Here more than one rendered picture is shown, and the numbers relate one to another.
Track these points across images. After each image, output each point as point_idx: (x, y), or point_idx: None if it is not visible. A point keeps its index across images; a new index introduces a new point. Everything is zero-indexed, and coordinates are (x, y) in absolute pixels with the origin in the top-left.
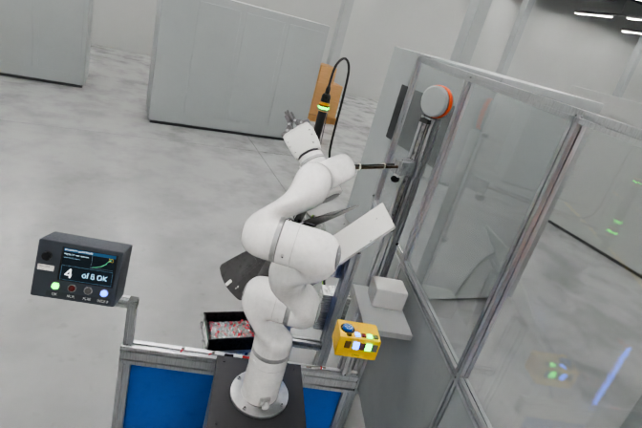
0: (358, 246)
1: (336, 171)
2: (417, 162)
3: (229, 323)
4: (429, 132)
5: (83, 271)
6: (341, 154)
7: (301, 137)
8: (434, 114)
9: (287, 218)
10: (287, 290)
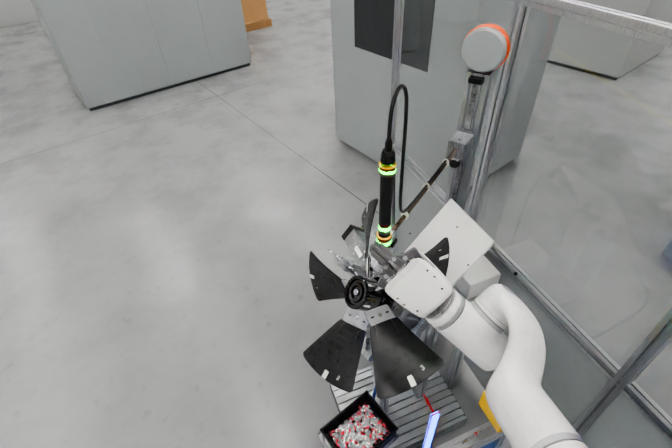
0: (454, 274)
1: (536, 368)
2: (475, 132)
3: (350, 421)
4: (484, 92)
5: None
6: (519, 319)
7: (419, 286)
8: (488, 68)
9: None
10: None
